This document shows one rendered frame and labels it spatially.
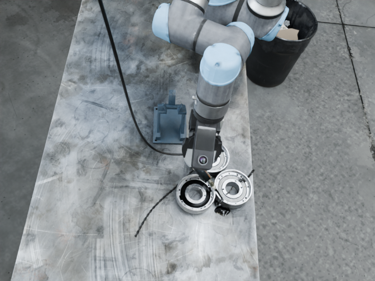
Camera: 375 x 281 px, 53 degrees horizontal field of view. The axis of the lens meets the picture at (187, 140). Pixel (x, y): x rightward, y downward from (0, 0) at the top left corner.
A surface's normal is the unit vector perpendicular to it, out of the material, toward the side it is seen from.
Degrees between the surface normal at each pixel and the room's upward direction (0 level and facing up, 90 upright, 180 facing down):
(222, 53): 8
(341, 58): 0
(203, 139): 23
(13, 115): 0
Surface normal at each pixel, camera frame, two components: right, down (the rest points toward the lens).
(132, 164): 0.11, -0.50
